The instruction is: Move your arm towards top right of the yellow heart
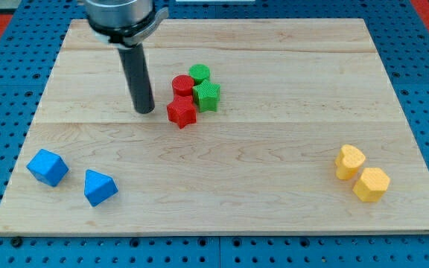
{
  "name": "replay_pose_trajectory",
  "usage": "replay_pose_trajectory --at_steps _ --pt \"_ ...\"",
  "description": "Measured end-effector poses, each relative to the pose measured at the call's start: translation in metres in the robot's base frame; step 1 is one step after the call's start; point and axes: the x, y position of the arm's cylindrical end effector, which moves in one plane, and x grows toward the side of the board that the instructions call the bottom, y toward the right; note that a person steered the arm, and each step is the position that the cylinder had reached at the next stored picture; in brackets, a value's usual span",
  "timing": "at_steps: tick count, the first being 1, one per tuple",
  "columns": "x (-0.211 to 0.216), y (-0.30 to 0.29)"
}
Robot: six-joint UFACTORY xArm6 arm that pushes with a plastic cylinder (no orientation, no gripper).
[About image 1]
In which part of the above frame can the green star block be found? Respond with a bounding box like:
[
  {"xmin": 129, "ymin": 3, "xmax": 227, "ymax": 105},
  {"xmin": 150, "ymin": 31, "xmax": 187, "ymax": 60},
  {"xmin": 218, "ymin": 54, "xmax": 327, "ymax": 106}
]
[{"xmin": 193, "ymin": 80, "xmax": 220, "ymax": 112}]

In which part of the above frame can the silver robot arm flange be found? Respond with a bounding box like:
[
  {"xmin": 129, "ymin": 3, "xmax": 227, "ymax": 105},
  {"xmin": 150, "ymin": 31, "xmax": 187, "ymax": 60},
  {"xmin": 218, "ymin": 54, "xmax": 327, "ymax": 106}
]
[{"xmin": 83, "ymin": 0, "xmax": 169, "ymax": 50}]

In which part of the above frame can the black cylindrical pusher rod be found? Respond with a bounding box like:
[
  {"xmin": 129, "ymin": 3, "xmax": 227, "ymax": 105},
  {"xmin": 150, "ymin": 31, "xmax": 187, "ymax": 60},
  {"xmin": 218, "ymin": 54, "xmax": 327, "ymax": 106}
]
[{"xmin": 118, "ymin": 43, "xmax": 155, "ymax": 114}]

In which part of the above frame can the green cylinder block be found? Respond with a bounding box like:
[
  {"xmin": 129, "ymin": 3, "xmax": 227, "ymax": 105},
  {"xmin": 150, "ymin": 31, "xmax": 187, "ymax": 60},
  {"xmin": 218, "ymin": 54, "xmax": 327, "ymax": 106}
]
[{"xmin": 188, "ymin": 63, "xmax": 211, "ymax": 85}]

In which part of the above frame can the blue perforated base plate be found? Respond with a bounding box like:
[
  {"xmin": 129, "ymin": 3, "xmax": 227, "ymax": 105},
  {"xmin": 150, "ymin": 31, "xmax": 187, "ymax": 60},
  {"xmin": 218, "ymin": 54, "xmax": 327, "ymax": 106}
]
[{"xmin": 0, "ymin": 0, "xmax": 429, "ymax": 267}]

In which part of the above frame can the yellow heart block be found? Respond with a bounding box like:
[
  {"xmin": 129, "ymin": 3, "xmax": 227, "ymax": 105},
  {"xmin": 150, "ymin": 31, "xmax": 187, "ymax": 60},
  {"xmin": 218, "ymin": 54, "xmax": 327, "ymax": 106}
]
[{"xmin": 334, "ymin": 144, "xmax": 366, "ymax": 180}]

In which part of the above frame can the red star block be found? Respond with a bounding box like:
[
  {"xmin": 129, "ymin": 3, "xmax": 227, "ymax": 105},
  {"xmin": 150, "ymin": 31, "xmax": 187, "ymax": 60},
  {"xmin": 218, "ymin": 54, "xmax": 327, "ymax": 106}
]
[{"xmin": 167, "ymin": 95, "xmax": 197, "ymax": 129}]

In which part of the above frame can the red cylinder block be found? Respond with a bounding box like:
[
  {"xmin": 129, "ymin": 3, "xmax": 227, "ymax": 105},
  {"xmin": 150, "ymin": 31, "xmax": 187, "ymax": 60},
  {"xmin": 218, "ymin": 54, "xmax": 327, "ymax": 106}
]
[{"xmin": 171, "ymin": 74, "xmax": 194, "ymax": 97}]

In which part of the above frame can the yellow hexagon block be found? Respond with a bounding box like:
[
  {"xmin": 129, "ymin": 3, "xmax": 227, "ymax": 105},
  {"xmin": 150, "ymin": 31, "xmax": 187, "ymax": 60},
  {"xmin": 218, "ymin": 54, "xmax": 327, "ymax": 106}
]
[{"xmin": 352, "ymin": 167, "xmax": 390, "ymax": 202}]

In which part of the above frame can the blue cube block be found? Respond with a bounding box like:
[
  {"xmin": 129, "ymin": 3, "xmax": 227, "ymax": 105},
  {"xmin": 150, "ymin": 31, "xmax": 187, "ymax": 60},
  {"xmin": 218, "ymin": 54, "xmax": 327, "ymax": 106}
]
[{"xmin": 26, "ymin": 149, "xmax": 69, "ymax": 187}]

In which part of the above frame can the wooden board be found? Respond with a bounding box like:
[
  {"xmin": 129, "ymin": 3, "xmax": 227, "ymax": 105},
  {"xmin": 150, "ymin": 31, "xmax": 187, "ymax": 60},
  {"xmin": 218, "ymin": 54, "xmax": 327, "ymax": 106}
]
[{"xmin": 0, "ymin": 19, "xmax": 429, "ymax": 237}]

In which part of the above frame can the blue triangle block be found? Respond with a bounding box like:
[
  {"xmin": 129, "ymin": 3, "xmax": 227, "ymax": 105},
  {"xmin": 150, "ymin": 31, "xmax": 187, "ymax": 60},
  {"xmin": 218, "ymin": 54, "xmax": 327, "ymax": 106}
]
[{"xmin": 84, "ymin": 169, "xmax": 118, "ymax": 207}]

